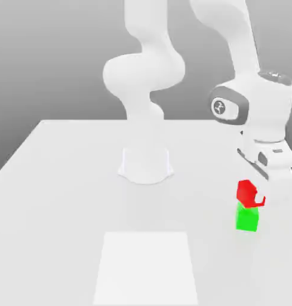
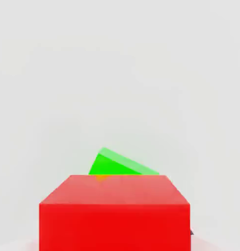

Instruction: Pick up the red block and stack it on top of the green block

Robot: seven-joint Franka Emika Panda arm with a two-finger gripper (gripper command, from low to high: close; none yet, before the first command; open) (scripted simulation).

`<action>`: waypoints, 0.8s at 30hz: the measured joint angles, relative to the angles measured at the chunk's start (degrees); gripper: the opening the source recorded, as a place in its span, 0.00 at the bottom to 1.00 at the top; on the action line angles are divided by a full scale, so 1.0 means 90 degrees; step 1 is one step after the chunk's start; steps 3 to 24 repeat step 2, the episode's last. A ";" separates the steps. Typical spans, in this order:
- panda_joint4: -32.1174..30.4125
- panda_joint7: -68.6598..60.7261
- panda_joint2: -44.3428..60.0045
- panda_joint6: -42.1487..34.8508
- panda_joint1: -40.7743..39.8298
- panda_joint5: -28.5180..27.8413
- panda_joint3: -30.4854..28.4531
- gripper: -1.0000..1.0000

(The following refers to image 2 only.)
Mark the small red cube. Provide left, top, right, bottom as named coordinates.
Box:
left=38, top=174, right=191, bottom=251

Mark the small green cube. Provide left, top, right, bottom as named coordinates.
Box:
left=88, top=147, right=160, bottom=176

